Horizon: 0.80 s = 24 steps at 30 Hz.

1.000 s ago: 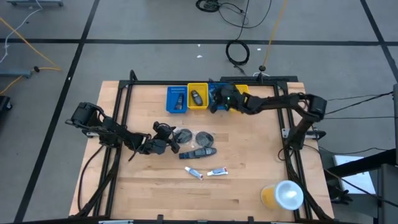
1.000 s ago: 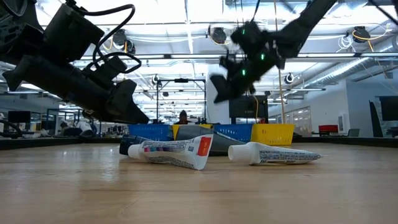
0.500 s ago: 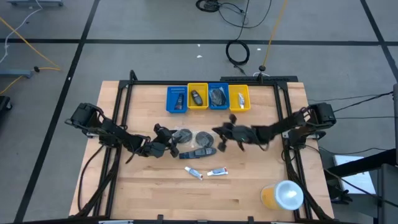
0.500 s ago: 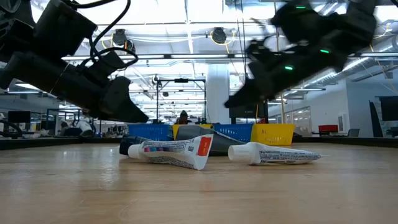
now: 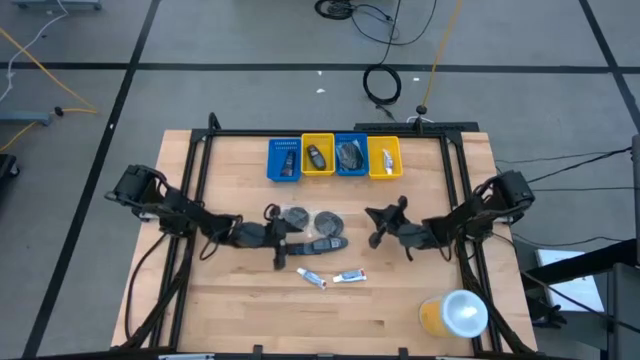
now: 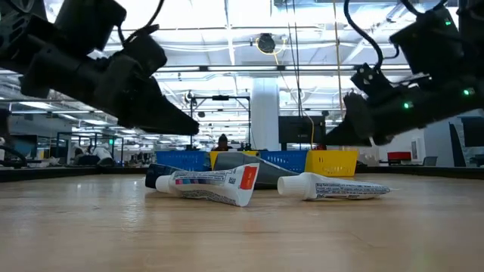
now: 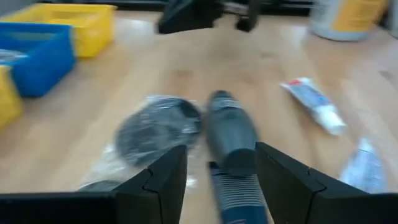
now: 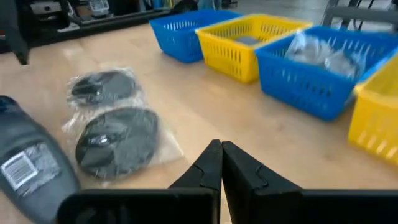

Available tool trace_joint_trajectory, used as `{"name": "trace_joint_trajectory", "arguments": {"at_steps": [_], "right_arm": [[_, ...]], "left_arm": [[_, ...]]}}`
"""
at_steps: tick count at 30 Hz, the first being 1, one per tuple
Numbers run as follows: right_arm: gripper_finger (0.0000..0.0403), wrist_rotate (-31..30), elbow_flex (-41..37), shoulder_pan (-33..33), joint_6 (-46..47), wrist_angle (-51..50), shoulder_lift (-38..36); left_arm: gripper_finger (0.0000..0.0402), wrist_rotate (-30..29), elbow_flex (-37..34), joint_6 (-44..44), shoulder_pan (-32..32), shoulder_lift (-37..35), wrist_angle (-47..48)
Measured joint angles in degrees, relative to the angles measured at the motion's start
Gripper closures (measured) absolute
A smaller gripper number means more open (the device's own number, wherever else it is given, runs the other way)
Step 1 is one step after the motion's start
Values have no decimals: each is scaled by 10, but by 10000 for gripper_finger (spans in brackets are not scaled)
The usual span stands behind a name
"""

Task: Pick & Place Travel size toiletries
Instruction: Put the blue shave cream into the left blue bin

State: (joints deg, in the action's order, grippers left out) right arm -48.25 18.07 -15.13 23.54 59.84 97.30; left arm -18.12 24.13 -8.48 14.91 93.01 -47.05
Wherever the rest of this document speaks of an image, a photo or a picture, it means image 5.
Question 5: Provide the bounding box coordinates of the coiled black floor cable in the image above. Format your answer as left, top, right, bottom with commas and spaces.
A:
362, 63, 403, 107

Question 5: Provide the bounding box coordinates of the black metal table frame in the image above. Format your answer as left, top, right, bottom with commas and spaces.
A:
169, 112, 506, 354

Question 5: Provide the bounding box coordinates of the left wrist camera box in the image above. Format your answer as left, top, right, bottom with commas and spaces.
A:
263, 202, 286, 226

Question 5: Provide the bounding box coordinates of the black floor object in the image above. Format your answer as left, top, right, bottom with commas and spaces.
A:
0, 153, 21, 181

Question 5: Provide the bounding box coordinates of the black desk beam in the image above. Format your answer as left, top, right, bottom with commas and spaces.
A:
519, 238, 640, 287

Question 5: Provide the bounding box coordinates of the yellow plastic bin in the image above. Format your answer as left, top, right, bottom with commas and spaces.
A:
367, 135, 405, 181
300, 132, 337, 178

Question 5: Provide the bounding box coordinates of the bagged dark round item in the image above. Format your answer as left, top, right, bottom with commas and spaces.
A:
312, 209, 347, 239
281, 204, 312, 232
338, 141, 365, 171

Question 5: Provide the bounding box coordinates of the grey cabinet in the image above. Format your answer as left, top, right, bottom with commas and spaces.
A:
607, 262, 640, 360

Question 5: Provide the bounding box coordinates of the black power strip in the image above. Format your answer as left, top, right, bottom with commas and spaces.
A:
353, 121, 480, 133

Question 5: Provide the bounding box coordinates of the yellow cup with white lid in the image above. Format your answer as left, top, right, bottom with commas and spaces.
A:
418, 288, 490, 340

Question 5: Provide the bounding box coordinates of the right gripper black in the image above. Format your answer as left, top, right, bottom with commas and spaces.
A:
364, 206, 435, 250

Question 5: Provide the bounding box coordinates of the black cable coil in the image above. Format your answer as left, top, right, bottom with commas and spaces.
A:
313, 0, 356, 21

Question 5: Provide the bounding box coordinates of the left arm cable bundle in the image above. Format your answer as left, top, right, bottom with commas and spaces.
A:
122, 232, 196, 350

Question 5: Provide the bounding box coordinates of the blue plastic bin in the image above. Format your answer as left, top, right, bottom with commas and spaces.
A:
266, 137, 303, 183
334, 132, 371, 178

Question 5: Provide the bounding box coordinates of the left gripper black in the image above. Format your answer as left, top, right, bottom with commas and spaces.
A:
264, 217, 305, 272

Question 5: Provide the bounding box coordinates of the yellow floor cable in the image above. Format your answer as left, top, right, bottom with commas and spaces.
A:
0, 27, 99, 154

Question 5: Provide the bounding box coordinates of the white floor cable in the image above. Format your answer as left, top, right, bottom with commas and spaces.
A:
0, 0, 70, 104

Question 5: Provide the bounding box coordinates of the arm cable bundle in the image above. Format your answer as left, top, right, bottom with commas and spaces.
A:
122, 232, 196, 350
452, 234, 539, 354

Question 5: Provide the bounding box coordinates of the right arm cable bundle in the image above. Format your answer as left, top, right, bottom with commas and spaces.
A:
452, 234, 539, 354

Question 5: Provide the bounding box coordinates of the white box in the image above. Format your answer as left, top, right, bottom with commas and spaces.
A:
534, 248, 606, 314

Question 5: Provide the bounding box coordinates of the yellow hanging cable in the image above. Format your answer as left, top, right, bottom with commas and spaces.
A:
416, 0, 464, 116

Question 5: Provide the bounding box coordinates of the grey cart base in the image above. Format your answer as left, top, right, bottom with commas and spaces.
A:
0, 110, 54, 127
10, 0, 104, 12

